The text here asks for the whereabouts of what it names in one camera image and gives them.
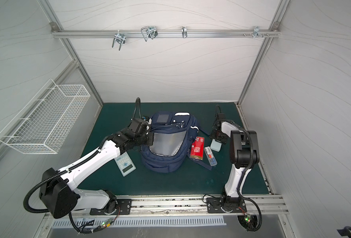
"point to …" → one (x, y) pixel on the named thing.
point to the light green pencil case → (215, 145)
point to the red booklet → (197, 148)
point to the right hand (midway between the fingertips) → (218, 138)
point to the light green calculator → (125, 164)
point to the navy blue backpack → (170, 152)
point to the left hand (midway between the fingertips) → (151, 136)
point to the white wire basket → (42, 126)
